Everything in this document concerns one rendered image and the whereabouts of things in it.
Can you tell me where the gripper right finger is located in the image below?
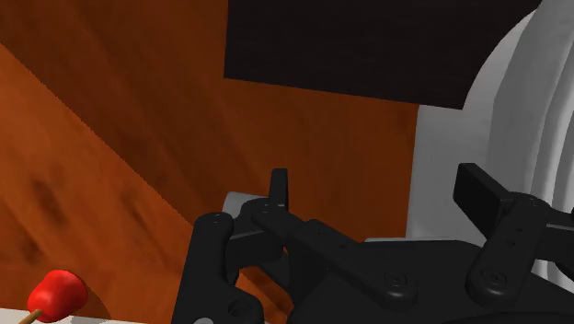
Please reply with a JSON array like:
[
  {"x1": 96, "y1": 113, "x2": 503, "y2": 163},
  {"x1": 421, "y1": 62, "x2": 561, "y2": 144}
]
[{"x1": 452, "y1": 162, "x2": 574, "y2": 309}]

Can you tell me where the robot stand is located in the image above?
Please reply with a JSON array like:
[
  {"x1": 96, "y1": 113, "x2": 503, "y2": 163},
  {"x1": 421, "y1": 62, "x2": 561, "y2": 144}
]
[{"x1": 223, "y1": 0, "x2": 544, "y2": 110}]

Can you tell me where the red mallet with wooden stick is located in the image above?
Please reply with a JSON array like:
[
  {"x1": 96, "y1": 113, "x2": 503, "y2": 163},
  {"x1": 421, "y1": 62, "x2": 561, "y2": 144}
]
[{"x1": 17, "y1": 269, "x2": 89, "y2": 324}]

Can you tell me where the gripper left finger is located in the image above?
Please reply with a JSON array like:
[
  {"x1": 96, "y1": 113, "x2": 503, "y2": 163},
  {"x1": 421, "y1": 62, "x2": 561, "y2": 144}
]
[{"x1": 171, "y1": 168, "x2": 419, "y2": 324}]

